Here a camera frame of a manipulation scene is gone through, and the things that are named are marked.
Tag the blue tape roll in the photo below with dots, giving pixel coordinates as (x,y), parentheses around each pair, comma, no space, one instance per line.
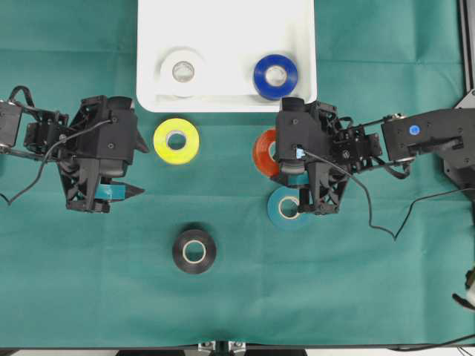
(275,76)

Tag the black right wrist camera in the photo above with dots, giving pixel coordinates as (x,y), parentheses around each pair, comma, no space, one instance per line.
(297,126)

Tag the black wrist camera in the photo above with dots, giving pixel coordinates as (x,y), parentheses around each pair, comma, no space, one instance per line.
(114,141)
(297,126)

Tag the metal table clamp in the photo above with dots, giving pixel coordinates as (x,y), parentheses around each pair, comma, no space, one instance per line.
(222,348)

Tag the green tape roll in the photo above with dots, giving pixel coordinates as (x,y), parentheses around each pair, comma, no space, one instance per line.
(278,218)

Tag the black tape roll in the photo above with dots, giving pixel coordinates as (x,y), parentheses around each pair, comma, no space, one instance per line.
(207,244)

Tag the aluminium frame rail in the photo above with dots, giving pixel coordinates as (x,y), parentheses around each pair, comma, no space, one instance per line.
(466,21)

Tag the yellow tape roll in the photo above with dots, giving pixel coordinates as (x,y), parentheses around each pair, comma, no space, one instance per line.
(163,134)

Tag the red tape roll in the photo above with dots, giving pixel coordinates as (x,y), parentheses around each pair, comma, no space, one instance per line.
(261,153)

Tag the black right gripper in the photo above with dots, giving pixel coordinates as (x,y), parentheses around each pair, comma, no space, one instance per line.
(322,185)

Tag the white tape roll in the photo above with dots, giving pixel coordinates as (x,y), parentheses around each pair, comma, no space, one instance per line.
(181,73)

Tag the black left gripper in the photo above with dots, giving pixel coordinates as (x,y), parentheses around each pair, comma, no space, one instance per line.
(85,189)

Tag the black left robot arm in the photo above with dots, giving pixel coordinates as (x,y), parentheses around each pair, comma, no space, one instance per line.
(34,133)

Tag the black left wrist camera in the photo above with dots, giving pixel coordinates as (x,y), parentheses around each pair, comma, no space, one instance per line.
(114,141)

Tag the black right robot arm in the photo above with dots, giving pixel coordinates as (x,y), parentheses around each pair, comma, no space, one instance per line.
(448,133)

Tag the white plastic case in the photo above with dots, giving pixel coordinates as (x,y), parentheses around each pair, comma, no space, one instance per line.
(231,36)

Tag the green table cloth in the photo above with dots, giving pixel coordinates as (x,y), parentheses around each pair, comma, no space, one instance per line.
(94,280)

